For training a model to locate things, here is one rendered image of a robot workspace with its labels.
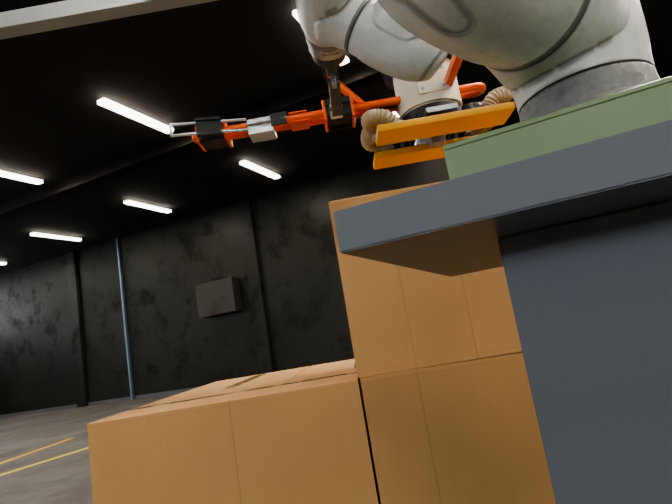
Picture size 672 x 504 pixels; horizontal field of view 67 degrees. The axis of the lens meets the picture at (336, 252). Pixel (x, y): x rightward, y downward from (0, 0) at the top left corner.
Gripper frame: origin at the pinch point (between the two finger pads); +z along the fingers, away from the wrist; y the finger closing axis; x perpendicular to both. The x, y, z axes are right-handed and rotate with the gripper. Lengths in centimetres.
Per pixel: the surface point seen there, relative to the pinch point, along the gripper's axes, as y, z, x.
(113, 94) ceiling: -273, 450, -245
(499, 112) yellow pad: 13.0, 0.3, 39.3
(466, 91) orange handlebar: 1.0, 11.6, 36.1
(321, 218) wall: -186, 901, -31
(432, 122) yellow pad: 12.9, -0.3, 22.6
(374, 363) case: 67, -5, -1
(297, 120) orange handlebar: 1.3, 11.0, -10.2
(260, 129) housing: 2.1, 11.0, -20.4
